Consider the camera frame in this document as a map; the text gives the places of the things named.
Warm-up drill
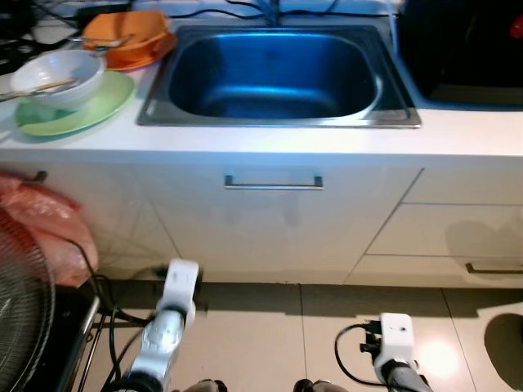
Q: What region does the long black power cable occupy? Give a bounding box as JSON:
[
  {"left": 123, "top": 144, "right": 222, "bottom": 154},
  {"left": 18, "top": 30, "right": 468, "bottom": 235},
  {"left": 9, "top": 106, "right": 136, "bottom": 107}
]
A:
[{"left": 72, "top": 237, "right": 105, "bottom": 305}]

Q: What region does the orange bowl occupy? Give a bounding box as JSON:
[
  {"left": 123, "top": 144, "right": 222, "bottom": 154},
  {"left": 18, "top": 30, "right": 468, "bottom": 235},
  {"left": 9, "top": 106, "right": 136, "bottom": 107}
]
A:
[{"left": 82, "top": 10, "right": 171, "bottom": 56}]

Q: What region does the robot right leg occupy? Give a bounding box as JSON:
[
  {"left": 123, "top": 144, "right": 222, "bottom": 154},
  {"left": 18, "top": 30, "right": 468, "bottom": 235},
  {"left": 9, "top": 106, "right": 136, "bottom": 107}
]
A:
[{"left": 293, "top": 378, "right": 337, "bottom": 392}]

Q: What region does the wooden chopstick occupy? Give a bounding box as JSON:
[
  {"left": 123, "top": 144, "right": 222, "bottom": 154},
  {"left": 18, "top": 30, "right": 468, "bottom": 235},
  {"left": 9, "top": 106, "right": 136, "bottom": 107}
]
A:
[
  {"left": 0, "top": 80, "right": 76, "bottom": 103},
  {"left": 0, "top": 78, "right": 79, "bottom": 102}
]

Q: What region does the long metal cabinet handle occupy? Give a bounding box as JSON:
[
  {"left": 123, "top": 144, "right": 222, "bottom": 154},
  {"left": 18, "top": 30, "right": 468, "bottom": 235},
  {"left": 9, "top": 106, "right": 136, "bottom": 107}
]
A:
[{"left": 225, "top": 175, "right": 324, "bottom": 191}]

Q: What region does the green plate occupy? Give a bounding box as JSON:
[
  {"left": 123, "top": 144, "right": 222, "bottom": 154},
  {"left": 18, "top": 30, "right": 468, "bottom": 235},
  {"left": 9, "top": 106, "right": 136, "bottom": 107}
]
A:
[{"left": 15, "top": 70, "right": 136, "bottom": 138}]

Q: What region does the white bowl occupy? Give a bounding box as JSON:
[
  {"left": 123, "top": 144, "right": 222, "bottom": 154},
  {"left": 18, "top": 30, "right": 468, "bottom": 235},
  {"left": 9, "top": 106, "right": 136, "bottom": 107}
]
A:
[{"left": 10, "top": 50, "right": 105, "bottom": 111}]

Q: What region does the white kitchen cabinet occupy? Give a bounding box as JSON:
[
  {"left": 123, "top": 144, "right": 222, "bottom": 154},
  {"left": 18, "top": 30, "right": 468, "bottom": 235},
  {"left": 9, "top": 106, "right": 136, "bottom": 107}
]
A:
[{"left": 0, "top": 159, "right": 523, "bottom": 287}]

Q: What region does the metal spoon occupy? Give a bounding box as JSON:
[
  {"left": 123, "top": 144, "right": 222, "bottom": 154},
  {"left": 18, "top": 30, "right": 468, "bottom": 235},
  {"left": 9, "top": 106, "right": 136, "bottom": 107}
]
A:
[{"left": 69, "top": 34, "right": 130, "bottom": 50}]

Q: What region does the black induction cooker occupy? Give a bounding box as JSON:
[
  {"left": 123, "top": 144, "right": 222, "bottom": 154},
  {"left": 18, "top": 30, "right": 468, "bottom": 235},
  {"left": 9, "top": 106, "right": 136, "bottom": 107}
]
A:
[{"left": 396, "top": 0, "right": 523, "bottom": 107}]

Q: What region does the stainless steel kitchen sink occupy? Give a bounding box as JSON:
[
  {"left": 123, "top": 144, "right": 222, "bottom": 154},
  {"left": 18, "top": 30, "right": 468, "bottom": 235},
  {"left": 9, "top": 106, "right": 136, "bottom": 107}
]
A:
[{"left": 136, "top": 24, "right": 422, "bottom": 128}]

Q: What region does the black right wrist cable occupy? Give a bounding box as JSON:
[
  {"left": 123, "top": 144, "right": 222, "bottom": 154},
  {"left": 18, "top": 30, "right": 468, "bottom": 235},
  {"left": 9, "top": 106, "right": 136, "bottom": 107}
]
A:
[{"left": 334, "top": 323, "right": 387, "bottom": 386}]

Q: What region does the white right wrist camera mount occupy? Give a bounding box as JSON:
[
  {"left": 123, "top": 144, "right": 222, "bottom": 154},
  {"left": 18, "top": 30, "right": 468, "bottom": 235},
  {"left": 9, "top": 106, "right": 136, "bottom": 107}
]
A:
[{"left": 378, "top": 314, "right": 418, "bottom": 366}]

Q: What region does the metal drawer handle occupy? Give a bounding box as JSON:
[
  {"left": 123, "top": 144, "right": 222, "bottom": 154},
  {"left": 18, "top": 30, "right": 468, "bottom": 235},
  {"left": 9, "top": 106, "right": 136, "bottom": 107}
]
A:
[{"left": 465, "top": 261, "right": 523, "bottom": 276}]

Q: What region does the metal grille standing fan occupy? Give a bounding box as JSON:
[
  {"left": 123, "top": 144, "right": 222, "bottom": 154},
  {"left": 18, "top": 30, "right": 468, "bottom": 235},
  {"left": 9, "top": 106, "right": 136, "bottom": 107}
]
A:
[{"left": 0, "top": 208, "right": 56, "bottom": 392}]

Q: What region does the kitchen sink faucet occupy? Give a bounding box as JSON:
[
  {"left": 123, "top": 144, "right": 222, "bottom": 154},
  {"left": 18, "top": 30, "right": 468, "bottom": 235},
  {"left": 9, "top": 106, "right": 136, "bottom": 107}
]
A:
[{"left": 260, "top": 0, "right": 284, "bottom": 25}]

